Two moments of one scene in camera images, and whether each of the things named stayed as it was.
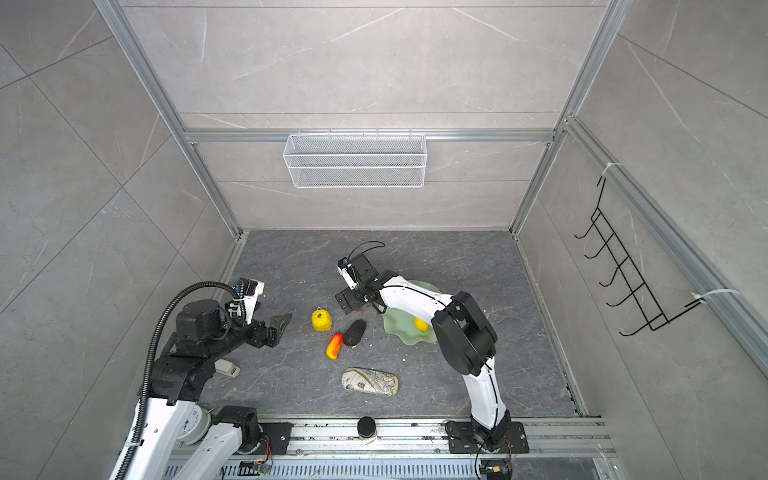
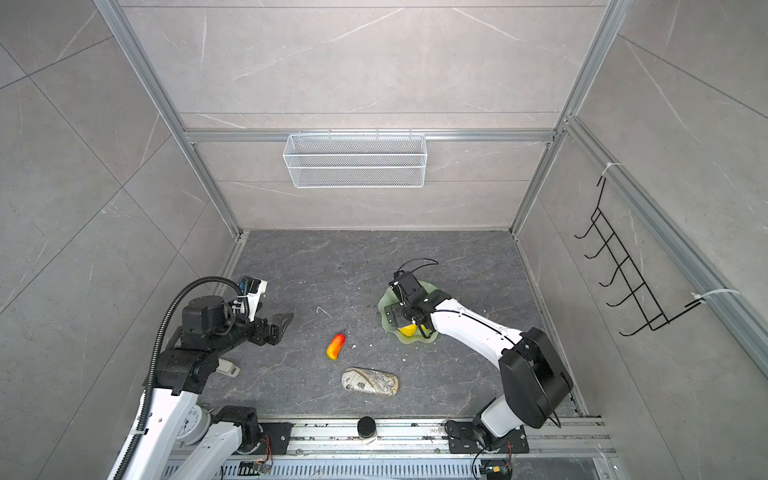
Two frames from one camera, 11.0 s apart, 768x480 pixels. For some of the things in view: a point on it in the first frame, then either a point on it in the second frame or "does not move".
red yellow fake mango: x=334 y=345 does not move
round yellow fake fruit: x=321 y=320 to x=409 y=329
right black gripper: x=349 y=295 to x=395 y=317
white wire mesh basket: x=394 y=161 does not move
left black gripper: x=259 y=338 does not move
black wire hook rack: x=641 y=296 does not move
